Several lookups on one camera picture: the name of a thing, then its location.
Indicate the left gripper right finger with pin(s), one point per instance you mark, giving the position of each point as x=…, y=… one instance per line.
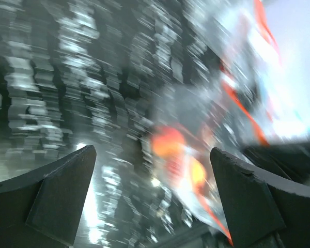
x=262, y=209

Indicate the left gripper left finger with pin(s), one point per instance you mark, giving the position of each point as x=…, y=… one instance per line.
x=43, y=207

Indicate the clear bag orange zipper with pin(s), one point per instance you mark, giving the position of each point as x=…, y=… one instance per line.
x=257, y=105

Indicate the orange peach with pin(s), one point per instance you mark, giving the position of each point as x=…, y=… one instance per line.
x=180, y=163

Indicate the black marble mat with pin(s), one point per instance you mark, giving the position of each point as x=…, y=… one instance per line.
x=78, y=73

